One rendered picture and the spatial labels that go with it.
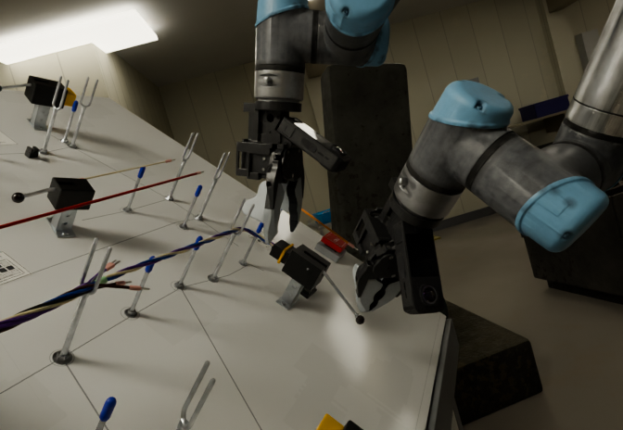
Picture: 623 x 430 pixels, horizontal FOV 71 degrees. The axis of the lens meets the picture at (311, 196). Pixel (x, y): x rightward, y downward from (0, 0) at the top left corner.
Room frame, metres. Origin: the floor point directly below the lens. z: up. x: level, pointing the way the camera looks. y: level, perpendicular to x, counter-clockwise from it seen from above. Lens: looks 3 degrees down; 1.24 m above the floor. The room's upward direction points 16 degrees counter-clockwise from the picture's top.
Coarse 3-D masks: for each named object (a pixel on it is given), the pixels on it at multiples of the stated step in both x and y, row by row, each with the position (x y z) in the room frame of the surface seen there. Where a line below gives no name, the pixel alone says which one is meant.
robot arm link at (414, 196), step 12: (408, 180) 0.51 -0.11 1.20; (396, 192) 0.53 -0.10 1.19; (408, 192) 0.51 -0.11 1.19; (420, 192) 0.49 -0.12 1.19; (432, 192) 0.49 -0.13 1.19; (408, 204) 0.51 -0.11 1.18; (420, 204) 0.50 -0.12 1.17; (432, 204) 0.50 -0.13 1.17; (444, 204) 0.50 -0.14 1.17; (420, 216) 0.51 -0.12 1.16; (432, 216) 0.51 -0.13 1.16; (444, 216) 0.51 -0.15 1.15
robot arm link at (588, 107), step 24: (600, 48) 0.45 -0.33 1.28; (600, 72) 0.45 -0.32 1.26; (576, 96) 0.48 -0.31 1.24; (600, 96) 0.45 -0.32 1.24; (576, 120) 0.47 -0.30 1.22; (600, 120) 0.45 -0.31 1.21; (552, 144) 0.48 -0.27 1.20; (576, 144) 0.46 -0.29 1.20; (600, 144) 0.46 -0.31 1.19; (600, 168) 0.45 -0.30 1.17
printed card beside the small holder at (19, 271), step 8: (0, 256) 0.51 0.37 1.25; (8, 256) 0.52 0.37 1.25; (0, 264) 0.50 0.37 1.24; (8, 264) 0.51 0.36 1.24; (16, 264) 0.51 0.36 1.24; (0, 272) 0.49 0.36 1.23; (8, 272) 0.49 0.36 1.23; (16, 272) 0.50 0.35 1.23; (24, 272) 0.50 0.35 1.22; (0, 280) 0.48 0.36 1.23; (8, 280) 0.49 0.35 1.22
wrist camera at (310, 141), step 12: (288, 120) 0.64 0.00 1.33; (300, 120) 0.67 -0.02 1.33; (288, 132) 0.64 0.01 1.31; (300, 132) 0.63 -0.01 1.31; (312, 132) 0.65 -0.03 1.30; (300, 144) 0.63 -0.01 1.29; (312, 144) 0.62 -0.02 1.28; (324, 144) 0.63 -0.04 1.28; (312, 156) 0.63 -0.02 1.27; (324, 156) 0.62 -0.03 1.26; (336, 156) 0.61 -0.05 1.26; (348, 156) 0.64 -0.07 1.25; (324, 168) 0.63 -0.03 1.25; (336, 168) 0.62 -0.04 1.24
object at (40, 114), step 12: (24, 84) 0.80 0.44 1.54; (36, 84) 0.80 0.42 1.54; (48, 84) 0.82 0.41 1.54; (60, 84) 0.85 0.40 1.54; (36, 96) 0.81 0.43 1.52; (48, 96) 0.82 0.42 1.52; (60, 96) 0.84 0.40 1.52; (36, 108) 0.84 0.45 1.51; (48, 108) 0.84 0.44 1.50; (36, 120) 0.84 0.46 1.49
